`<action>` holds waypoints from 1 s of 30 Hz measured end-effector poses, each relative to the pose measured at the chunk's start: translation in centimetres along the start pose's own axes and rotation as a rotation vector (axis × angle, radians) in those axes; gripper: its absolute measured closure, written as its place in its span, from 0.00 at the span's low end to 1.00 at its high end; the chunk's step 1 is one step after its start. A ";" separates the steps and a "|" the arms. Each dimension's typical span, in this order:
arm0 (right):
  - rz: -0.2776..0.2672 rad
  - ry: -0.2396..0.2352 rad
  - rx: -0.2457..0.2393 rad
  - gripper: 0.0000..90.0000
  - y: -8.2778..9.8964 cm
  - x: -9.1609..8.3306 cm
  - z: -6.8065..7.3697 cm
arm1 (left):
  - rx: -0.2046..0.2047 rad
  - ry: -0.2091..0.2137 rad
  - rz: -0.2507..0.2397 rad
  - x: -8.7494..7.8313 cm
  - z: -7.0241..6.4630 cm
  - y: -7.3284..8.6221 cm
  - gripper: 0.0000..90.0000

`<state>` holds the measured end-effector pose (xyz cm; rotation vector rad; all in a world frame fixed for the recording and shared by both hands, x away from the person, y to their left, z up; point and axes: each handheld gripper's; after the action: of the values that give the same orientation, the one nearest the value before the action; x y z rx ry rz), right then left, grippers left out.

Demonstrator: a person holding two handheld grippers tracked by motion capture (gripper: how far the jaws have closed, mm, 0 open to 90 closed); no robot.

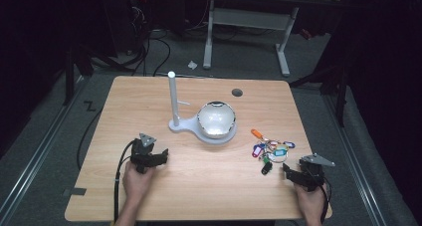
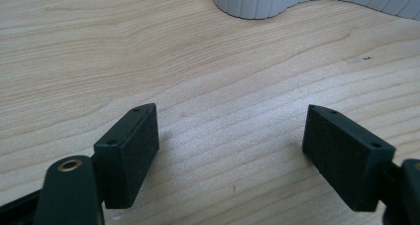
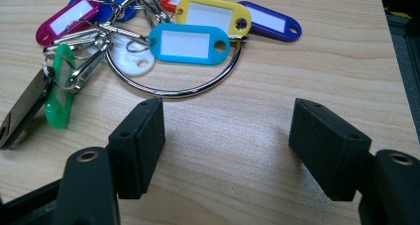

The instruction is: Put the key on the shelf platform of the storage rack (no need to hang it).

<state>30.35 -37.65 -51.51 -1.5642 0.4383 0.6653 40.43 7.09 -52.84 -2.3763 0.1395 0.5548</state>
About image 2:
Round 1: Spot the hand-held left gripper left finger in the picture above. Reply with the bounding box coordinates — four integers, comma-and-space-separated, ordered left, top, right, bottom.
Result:
93, 102, 160, 210

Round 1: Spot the white ribbed wavy tray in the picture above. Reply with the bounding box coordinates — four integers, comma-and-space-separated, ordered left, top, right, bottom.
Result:
211, 0, 420, 22

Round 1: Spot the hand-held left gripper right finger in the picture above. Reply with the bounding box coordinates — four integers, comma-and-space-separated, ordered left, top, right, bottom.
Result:
301, 103, 397, 213

